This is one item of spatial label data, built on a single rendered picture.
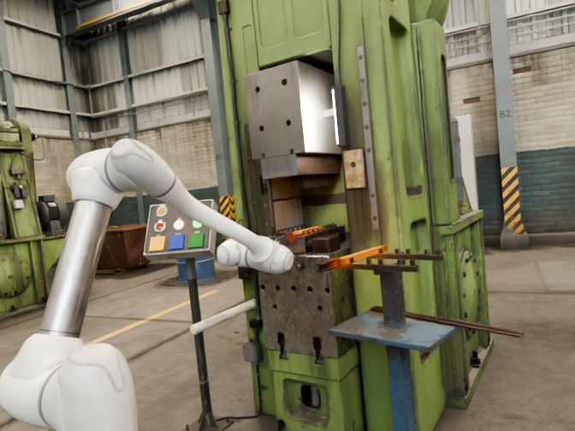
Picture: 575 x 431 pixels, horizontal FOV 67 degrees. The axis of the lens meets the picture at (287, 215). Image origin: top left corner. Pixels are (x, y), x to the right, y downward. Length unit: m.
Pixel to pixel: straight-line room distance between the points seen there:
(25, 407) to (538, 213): 7.35
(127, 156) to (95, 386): 0.58
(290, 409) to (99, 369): 1.31
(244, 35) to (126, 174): 1.30
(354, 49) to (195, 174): 8.01
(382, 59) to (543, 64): 6.10
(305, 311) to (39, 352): 1.10
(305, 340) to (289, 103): 1.06
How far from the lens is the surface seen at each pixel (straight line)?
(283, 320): 2.05
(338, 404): 2.07
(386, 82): 1.96
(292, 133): 1.97
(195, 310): 2.35
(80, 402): 1.13
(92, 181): 1.36
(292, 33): 2.22
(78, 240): 1.34
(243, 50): 2.38
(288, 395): 2.24
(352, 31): 2.07
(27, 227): 6.64
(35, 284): 6.61
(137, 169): 1.27
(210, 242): 2.13
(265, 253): 1.53
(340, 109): 1.98
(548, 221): 7.87
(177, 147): 10.12
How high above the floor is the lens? 1.20
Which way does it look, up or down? 3 degrees down
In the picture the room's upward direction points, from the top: 6 degrees counter-clockwise
